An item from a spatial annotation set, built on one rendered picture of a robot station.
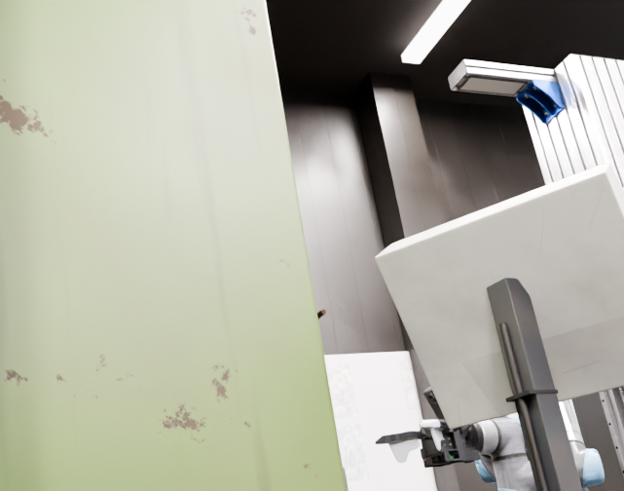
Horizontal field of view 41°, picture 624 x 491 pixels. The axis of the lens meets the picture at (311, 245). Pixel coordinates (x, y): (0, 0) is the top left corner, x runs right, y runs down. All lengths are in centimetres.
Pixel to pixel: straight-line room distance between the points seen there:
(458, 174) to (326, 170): 100
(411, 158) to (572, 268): 420
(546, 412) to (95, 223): 61
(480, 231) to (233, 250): 34
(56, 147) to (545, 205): 62
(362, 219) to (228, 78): 403
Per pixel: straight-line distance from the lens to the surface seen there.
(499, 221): 114
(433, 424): 168
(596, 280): 114
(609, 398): 230
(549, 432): 110
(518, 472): 186
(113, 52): 117
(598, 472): 188
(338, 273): 499
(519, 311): 113
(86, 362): 96
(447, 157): 580
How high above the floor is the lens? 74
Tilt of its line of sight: 22 degrees up
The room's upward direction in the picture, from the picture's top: 10 degrees counter-clockwise
